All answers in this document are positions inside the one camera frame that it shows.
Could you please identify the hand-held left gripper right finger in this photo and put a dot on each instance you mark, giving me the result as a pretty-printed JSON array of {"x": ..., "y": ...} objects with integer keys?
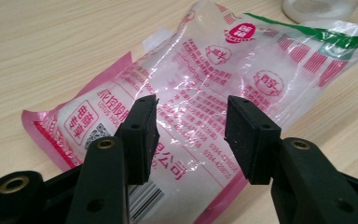
[{"x": 254, "y": 146}]

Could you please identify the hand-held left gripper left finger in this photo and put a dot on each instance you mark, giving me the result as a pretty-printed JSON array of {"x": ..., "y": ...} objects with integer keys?
[{"x": 105, "y": 174}]

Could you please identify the pink and clear plastic packet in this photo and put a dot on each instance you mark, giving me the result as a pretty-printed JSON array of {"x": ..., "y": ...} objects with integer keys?
[{"x": 199, "y": 77}]

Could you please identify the glass jar with hinged lid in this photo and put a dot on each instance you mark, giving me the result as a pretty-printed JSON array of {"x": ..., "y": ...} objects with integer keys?
[{"x": 317, "y": 12}]

